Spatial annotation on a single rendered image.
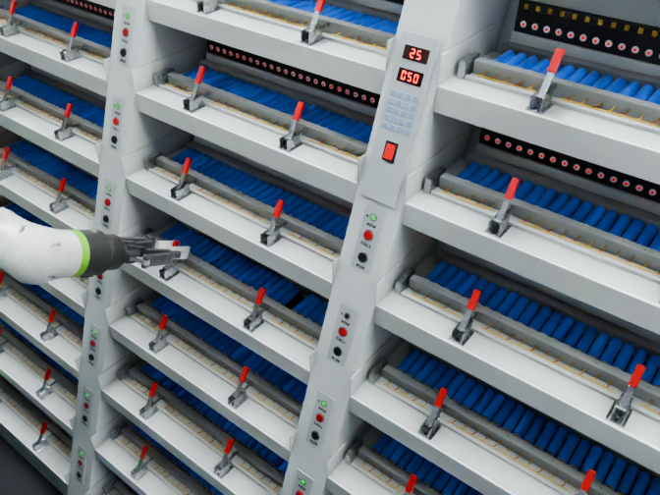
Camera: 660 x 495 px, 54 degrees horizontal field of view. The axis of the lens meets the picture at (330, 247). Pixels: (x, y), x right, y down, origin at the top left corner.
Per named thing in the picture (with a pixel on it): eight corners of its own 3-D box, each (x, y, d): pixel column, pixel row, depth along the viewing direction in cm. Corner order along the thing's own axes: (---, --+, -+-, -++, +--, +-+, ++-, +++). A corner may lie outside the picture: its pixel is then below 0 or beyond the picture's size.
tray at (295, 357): (310, 387, 130) (310, 355, 124) (120, 268, 159) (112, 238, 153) (367, 331, 143) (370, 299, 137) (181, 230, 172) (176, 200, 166)
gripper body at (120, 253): (82, 261, 133) (118, 259, 141) (107, 277, 129) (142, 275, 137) (90, 227, 132) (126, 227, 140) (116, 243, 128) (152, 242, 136)
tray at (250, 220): (332, 302, 123) (333, 244, 114) (128, 193, 152) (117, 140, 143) (391, 249, 136) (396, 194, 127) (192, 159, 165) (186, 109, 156)
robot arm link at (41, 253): (19, 295, 112) (28, 235, 110) (-21, 272, 118) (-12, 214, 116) (86, 289, 124) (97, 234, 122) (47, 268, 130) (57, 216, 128)
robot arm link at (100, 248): (95, 236, 122) (66, 218, 127) (81, 292, 125) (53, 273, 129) (121, 236, 128) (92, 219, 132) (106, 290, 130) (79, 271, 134)
